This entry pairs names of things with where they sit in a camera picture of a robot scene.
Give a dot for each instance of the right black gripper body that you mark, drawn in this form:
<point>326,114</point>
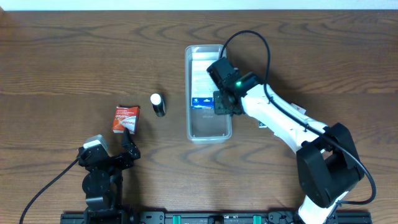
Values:
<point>223,106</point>

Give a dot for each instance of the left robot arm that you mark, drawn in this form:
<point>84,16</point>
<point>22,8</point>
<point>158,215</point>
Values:
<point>103,185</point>

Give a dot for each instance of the blue tall box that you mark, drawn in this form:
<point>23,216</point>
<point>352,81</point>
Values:
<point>202,86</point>

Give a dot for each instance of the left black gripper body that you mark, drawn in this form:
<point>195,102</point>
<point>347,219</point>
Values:
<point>115,160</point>

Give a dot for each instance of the green square box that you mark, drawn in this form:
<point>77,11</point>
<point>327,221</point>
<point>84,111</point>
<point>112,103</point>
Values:
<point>262,125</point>

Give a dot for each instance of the black mounting rail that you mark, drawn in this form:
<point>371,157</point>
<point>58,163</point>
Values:
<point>275,217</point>

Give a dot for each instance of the black bottle white cap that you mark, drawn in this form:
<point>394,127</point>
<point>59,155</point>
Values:
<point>158,104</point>

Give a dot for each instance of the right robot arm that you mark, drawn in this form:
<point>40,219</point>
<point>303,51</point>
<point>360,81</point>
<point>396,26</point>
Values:
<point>327,160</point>

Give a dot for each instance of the clear plastic container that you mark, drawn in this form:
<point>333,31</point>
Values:
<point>203,125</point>

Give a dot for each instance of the white Panadol box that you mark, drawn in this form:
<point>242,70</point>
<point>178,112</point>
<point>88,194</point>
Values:
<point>299,108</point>

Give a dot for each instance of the red Panadol box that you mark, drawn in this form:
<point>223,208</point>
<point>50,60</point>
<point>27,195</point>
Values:
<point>126,117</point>

